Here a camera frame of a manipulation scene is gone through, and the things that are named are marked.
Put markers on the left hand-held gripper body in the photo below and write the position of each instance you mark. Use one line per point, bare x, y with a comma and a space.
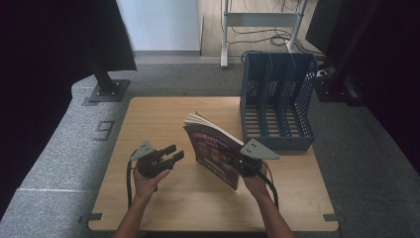
150, 165

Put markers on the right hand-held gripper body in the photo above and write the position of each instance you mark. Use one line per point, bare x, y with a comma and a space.
256, 150

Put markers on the purple magazine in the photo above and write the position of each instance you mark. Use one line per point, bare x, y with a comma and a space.
211, 148

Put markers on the blue file rack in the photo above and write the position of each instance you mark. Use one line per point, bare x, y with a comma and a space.
279, 142

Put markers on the person's left hand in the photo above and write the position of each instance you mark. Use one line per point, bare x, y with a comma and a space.
145, 186

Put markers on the person's right hand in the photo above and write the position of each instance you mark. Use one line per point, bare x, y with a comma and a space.
257, 185

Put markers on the black stand with base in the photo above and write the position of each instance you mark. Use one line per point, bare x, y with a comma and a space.
340, 89

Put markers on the black curtain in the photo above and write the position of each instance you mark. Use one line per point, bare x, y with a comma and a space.
43, 66
396, 82

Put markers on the grey table bracket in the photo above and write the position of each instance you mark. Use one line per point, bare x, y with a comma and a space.
92, 217
333, 217

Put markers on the black post with base plate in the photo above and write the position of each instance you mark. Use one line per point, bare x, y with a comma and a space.
109, 91

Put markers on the white metal stand frame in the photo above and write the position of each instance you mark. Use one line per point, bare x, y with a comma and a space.
261, 20

